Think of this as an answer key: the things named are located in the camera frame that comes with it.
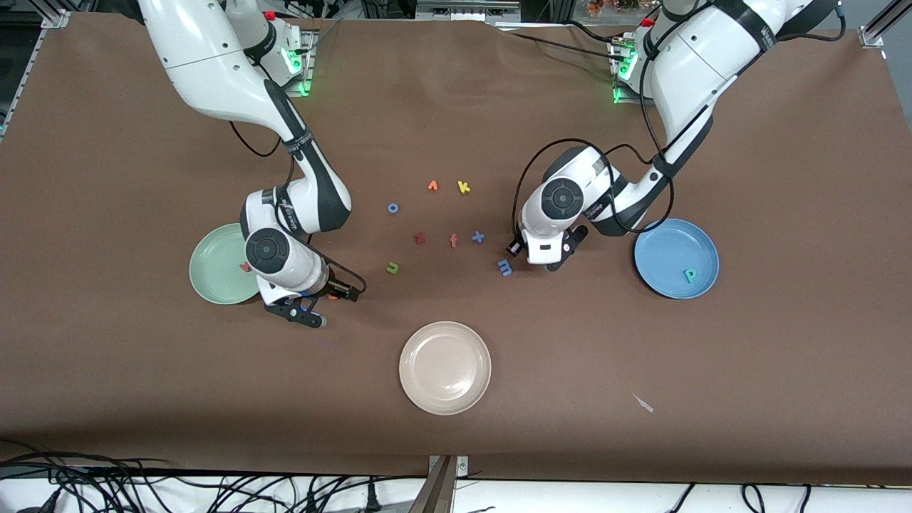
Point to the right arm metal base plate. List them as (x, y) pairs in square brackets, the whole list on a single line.
[(308, 71)]

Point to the black power plug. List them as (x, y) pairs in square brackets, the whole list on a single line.
[(371, 499), (311, 502)]

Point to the colourful background items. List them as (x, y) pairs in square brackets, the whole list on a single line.
[(613, 7)]

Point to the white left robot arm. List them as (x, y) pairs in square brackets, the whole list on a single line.
[(705, 64)]

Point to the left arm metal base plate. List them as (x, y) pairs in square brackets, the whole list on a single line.
[(627, 100)]

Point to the aluminium frame rail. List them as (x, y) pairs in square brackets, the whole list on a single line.
[(32, 64), (880, 25)]

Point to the grey metal background fixture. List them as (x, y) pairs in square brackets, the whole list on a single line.
[(463, 11)]

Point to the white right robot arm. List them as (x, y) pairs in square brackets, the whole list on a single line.
[(206, 64)]

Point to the beige plate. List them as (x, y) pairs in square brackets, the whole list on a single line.
[(445, 368)]

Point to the white tape scrap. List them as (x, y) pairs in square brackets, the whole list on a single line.
[(645, 405)]

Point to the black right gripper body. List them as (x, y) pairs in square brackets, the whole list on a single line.
[(335, 286)]

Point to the green plate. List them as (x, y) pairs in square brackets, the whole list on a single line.
[(217, 267)]

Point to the blue plate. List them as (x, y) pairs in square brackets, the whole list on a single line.
[(670, 249)]

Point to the blue foam letter m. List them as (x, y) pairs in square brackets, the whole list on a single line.
[(505, 268)]

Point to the metal table bracket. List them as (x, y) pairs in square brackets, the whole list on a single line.
[(442, 484)]

